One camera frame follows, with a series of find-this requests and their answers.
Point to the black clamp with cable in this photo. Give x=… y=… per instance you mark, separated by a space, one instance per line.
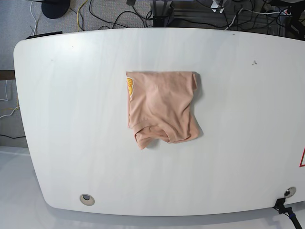
x=281 y=209

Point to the peach pink T-shirt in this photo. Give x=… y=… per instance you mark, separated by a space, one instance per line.
x=159 y=107

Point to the table cable grommet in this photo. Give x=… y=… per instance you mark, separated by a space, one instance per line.
x=87 y=199
x=290 y=192

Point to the red triangle sticker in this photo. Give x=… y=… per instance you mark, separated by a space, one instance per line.
x=302 y=162

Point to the black round stand base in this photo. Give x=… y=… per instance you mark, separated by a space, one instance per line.
x=54 y=9

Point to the right table cable grommet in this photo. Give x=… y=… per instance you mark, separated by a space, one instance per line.
x=290 y=192

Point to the left table cable grommet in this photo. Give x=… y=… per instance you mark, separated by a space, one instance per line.
x=87 y=199

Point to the black metal frame post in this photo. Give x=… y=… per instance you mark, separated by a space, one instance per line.
x=161 y=12

